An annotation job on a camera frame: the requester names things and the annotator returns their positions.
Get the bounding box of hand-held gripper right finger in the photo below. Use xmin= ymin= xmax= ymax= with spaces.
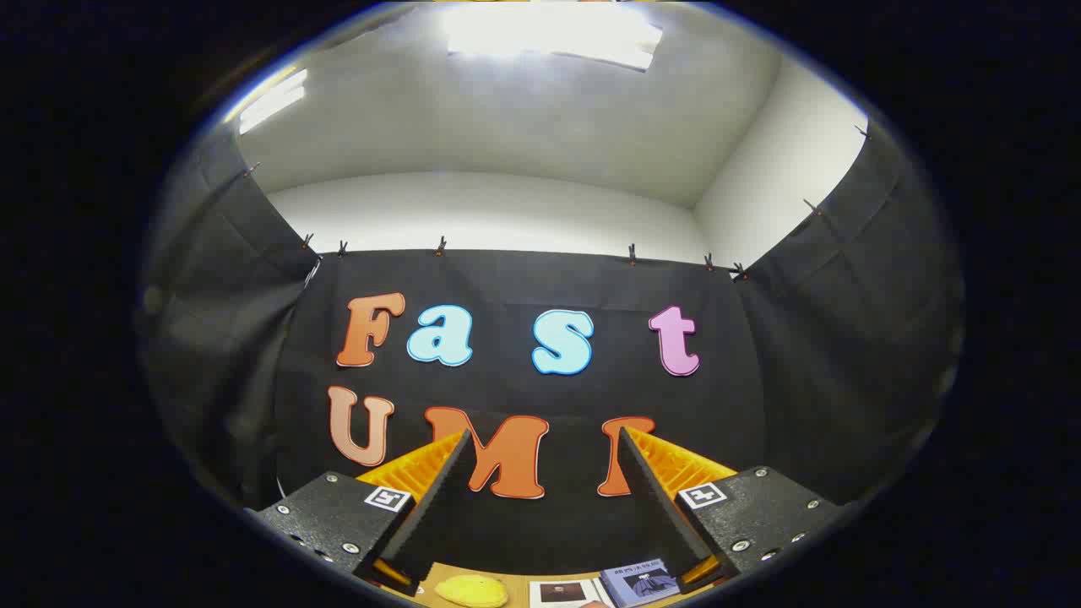
xmin=617 ymin=425 xmax=845 ymax=592

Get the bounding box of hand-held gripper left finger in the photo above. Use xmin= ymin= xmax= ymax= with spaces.
xmin=245 ymin=429 xmax=472 ymax=597

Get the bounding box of large ceiling light panel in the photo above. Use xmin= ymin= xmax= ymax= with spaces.
xmin=441 ymin=3 xmax=665 ymax=73

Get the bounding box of yellow knobbly sponge ball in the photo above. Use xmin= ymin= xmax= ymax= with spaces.
xmin=434 ymin=574 xmax=509 ymax=608

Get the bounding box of white booklet with portrait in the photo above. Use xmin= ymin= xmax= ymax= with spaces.
xmin=530 ymin=578 xmax=613 ymax=608

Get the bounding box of blue book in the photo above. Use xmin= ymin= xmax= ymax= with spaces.
xmin=600 ymin=557 xmax=682 ymax=608

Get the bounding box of small ceiling light panel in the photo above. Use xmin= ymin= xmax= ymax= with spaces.
xmin=238 ymin=69 xmax=309 ymax=136

